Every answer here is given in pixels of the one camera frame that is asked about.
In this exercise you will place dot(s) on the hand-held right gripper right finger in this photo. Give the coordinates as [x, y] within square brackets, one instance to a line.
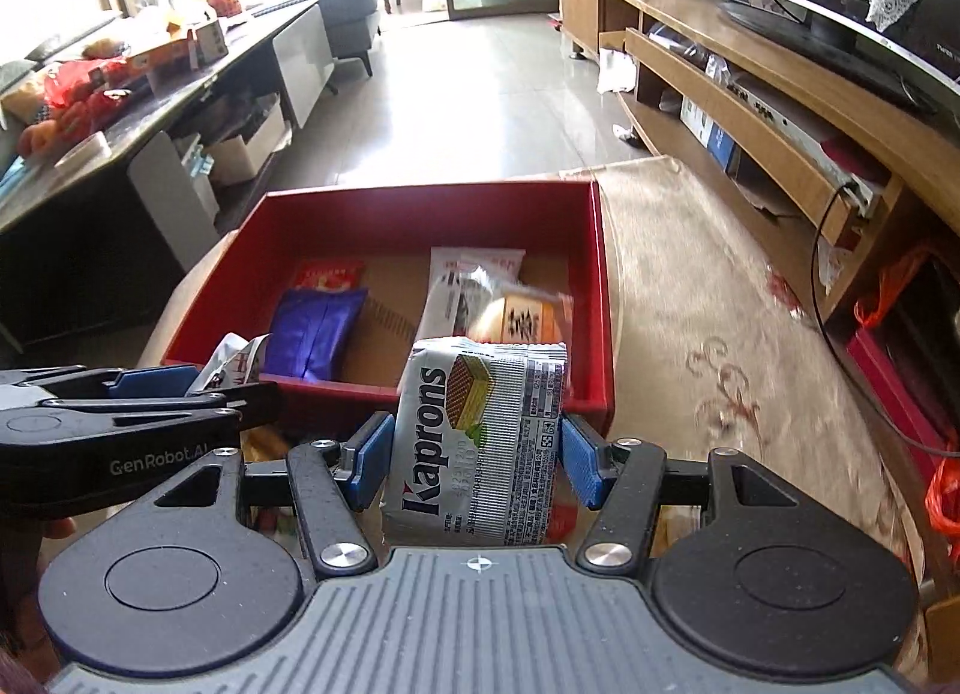
[581, 461]

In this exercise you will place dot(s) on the large red snack packet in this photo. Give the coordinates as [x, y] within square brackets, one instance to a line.
[326, 275]

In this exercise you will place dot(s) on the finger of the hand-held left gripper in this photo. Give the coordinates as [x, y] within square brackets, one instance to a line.
[154, 383]
[251, 403]

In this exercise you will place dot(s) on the silver wafer packet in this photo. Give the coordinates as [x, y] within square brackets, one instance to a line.
[465, 454]

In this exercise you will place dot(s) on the red carton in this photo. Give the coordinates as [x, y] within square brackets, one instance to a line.
[892, 379]

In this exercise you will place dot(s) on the white flat box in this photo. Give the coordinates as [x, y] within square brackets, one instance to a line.
[79, 150]

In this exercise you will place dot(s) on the red plastic bag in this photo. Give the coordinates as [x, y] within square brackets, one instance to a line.
[82, 94]

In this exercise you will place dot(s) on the packaged steamed bun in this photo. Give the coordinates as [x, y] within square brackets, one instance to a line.
[517, 323]

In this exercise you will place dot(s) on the dark coffee table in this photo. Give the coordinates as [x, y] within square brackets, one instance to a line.
[90, 251]

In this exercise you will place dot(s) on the clear yellow snack packet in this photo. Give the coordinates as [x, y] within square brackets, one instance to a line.
[262, 443]

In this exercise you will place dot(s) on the white flat device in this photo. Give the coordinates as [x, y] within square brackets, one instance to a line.
[780, 113]

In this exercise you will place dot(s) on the wooden television cabinet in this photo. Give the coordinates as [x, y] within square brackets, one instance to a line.
[787, 57]

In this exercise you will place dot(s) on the white and blue box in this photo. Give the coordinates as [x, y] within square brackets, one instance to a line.
[712, 132]

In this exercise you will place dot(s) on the white and red snack packet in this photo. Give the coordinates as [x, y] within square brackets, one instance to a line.
[236, 364]

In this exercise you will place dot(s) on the curved black television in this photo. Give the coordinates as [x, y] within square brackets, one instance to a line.
[930, 42]

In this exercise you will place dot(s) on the small printed carton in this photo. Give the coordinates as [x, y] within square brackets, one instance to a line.
[210, 42]

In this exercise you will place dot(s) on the orange fruit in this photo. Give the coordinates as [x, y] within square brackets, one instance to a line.
[37, 137]

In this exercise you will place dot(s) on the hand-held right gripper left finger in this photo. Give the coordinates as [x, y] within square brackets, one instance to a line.
[371, 458]

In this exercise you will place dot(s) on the silver chips packet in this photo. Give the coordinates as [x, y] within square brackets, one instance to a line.
[450, 266]

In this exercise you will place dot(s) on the blue snack packet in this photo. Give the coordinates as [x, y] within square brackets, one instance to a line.
[311, 334]

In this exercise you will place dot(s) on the beige patterned tablecloth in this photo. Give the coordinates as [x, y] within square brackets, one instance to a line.
[712, 289]

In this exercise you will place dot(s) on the white paper bag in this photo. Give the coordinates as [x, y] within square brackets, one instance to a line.
[616, 72]

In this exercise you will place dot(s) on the grey sofa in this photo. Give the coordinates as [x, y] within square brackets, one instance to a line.
[345, 19]

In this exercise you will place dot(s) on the red cardboard box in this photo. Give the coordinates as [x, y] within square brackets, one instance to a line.
[420, 221]

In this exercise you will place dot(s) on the open storage box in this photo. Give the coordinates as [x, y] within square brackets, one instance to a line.
[247, 147]

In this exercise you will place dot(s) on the orange plastic bag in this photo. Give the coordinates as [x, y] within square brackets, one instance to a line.
[889, 281]

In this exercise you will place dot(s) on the orange cardboard box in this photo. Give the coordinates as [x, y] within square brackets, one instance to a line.
[161, 53]

